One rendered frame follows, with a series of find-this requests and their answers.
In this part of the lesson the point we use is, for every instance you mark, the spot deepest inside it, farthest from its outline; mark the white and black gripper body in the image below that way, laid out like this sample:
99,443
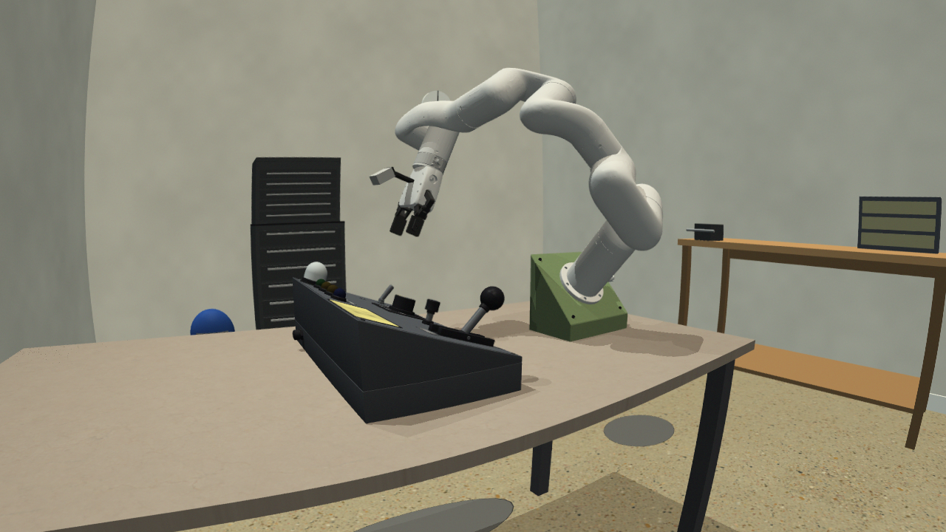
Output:
425,177

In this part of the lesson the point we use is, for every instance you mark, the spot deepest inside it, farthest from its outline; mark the dark grey control console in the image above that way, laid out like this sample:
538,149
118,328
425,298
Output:
401,367

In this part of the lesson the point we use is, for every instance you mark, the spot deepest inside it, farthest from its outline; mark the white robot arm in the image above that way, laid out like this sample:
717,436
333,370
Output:
633,212

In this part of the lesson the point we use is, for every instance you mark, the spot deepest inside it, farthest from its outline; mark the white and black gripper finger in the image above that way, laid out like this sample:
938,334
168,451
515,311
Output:
399,221
416,222

